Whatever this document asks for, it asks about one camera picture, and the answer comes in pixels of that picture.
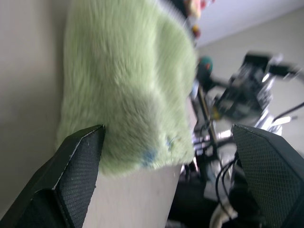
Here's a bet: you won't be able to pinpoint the dark green round object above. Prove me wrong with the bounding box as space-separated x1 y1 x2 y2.
197 56 214 82

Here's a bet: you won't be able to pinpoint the colourful blurred toys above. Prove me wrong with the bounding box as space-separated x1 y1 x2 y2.
184 0 216 40

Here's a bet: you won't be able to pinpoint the light green plush towel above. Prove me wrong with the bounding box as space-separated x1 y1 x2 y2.
56 0 199 178

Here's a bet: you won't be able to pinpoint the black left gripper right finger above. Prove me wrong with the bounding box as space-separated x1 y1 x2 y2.
231 123 304 228

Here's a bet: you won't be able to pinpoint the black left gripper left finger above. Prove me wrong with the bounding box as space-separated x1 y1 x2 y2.
0 124 106 228

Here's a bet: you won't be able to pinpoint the black machine with metal parts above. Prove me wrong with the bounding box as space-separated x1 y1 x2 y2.
212 51 304 119

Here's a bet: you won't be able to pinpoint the white thick cable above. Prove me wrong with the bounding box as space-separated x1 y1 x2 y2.
209 205 238 228

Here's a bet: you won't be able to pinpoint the black thin cable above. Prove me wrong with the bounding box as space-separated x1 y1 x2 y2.
214 152 239 214

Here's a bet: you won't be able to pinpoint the thin wooden rod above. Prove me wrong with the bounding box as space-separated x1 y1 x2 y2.
198 85 221 164

